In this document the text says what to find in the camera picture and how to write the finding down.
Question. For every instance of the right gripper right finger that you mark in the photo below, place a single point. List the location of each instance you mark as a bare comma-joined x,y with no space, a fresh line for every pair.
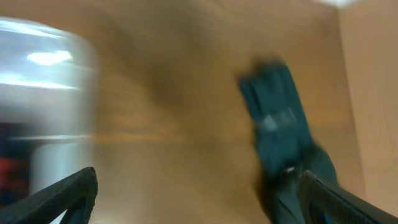
323,202

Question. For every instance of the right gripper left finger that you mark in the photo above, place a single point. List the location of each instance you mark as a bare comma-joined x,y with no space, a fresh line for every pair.
72,197

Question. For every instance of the dark navy garment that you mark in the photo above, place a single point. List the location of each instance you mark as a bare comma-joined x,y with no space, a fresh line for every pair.
281,130

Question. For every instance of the red navy plaid shirt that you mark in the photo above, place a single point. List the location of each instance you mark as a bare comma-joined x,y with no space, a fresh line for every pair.
15,164

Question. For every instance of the clear plastic storage container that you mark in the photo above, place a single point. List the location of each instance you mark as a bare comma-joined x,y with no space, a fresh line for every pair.
48,79

